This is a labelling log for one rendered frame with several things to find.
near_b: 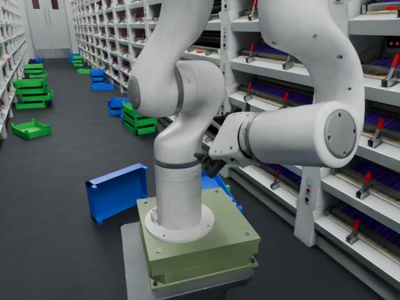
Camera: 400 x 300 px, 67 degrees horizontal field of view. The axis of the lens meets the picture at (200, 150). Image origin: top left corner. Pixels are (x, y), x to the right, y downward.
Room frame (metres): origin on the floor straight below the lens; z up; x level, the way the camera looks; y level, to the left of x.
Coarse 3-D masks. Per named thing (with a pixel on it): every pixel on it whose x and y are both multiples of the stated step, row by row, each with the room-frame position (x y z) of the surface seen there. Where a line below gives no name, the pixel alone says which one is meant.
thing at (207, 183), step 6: (204, 174) 1.45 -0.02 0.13; (216, 174) 1.43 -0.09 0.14; (204, 180) 1.43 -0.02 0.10; (210, 180) 1.43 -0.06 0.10; (216, 180) 1.43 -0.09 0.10; (222, 180) 1.38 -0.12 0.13; (204, 186) 1.39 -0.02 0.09; (210, 186) 1.39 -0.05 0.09; (216, 186) 1.40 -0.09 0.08; (222, 186) 1.37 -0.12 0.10; (228, 192) 1.32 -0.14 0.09; (240, 210) 1.21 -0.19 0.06
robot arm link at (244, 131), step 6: (252, 114) 0.48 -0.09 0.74; (246, 120) 0.47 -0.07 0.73; (252, 120) 0.45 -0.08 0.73; (246, 126) 0.45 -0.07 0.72; (240, 132) 0.46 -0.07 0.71; (246, 132) 0.44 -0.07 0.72; (240, 138) 0.45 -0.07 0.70; (246, 138) 0.44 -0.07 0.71; (240, 144) 0.45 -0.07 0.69; (246, 144) 0.44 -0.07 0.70; (246, 150) 0.44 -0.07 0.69; (252, 156) 0.44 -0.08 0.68; (252, 162) 0.45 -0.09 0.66; (258, 162) 0.44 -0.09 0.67
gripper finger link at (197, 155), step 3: (195, 153) 0.58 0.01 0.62; (198, 153) 0.57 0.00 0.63; (201, 153) 0.56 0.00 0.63; (195, 156) 0.58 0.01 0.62; (198, 156) 0.57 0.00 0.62; (201, 156) 0.55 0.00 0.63; (198, 159) 0.57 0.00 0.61; (210, 159) 0.55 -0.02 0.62; (201, 162) 0.57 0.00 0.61; (204, 162) 0.54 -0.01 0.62; (207, 162) 0.53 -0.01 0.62; (210, 162) 0.54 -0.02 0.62; (204, 165) 0.53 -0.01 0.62; (207, 165) 0.52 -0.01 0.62; (210, 165) 0.53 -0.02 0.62; (204, 168) 0.52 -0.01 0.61; (207, 168) 0.52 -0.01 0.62
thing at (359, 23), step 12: (360, 0) 1.04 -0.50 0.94; (372, 0) 1.05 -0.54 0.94; (384, 0) 1.09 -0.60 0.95; (348, 12) 1.02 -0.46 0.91; (360, 12) 1.04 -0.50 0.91; (348, 24) 1.03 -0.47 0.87; (360, 24) 0.99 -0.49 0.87; (372, 24) 0.95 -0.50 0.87; (384, 24) 0.92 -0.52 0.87; (396, 24) 0.89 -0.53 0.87
